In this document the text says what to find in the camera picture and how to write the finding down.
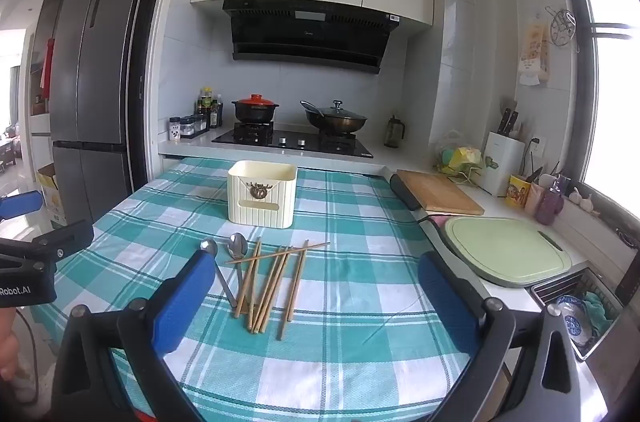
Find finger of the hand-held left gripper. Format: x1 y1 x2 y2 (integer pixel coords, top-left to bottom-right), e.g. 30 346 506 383
30 220 94 264
0 191 44 219

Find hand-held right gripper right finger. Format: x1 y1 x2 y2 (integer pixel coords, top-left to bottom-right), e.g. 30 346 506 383
418 251 583 422

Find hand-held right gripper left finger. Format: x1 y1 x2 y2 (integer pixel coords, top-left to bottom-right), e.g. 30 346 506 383
50 249 217 422

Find metal spoon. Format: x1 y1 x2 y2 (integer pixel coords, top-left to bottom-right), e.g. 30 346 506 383
200 238 238 309
227 232 249 315

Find pile of wooden chopsticks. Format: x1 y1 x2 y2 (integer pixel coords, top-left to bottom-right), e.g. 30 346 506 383
224 238 332 342

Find cream ribbed utensil holder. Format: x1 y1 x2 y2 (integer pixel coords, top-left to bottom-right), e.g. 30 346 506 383
227 160 298 229

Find person's left hand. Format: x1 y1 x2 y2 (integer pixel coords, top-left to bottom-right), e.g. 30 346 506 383
0 307 21 383

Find cardboard box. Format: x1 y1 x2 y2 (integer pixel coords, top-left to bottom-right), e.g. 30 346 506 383
36 162 68 228

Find green cutting board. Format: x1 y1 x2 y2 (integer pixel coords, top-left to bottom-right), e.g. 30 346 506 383
439 215 572 288

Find teal checked tablecloth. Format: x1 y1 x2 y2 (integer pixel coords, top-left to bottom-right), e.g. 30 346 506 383
30 156 506 422

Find wooden cutting board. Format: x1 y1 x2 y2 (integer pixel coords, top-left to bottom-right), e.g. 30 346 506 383
396 169 485 215

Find black padded bar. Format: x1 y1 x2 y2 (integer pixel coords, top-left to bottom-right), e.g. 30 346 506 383
390 175 423 210

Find yellow printed cup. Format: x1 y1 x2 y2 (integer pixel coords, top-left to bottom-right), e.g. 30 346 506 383
504 175 532 209

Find blue white bowl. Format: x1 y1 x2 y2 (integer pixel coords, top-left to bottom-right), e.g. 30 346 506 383
557 295 593 349

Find pink cup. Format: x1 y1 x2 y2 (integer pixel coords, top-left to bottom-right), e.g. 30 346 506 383
525 182 546 215

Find red hanging ornament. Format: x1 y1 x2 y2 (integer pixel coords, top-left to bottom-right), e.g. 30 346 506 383
42 37 55 103

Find purple soap bottle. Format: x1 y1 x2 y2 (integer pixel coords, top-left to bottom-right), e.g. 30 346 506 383
535 175 565 225

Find bag of yellow green sponges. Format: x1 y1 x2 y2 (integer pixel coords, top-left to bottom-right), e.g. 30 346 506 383
434 129 483 184

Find white knife block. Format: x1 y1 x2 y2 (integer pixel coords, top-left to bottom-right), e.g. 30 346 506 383
480 131 526 197

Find grey refrigerator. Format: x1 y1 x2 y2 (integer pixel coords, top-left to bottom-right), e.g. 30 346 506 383
50 0 156 223

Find teal dish cloth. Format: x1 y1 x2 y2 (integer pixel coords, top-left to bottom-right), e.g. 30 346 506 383
584 292 618 328

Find sink dish rack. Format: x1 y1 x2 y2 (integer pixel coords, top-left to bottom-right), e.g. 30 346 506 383
530 267 626 360

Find garlic bulbs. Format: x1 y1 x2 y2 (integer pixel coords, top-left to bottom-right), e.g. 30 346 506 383
570 187 601 215

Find rack of spice jars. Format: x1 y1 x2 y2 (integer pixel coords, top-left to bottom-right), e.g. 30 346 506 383
180 115 210 138

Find dark glass pitcher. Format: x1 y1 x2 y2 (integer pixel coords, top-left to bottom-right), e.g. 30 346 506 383
384 116 406 149

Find black gas stove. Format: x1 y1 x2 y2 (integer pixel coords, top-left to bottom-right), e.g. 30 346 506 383
211 122 375 159

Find black clay pot red lid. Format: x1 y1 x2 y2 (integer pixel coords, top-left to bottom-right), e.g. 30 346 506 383
231 94 281 124

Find wok with glass lid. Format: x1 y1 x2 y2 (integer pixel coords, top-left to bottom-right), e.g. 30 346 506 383
300 100 368 135

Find window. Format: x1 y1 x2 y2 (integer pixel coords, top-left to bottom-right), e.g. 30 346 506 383
555 0 640 253

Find hanging printed pouch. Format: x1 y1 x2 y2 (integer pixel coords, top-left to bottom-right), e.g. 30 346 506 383
518 18 551 86

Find black range hood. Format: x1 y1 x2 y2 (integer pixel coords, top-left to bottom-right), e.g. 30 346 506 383
222 0 403 74

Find metal steamer rack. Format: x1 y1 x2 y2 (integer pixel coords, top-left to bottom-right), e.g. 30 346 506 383
545 6 581 52

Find black cable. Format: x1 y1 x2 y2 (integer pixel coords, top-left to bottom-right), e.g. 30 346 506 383
16 308 40 405

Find black handled knives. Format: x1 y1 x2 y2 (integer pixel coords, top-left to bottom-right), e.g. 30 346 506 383
499 107 521 138

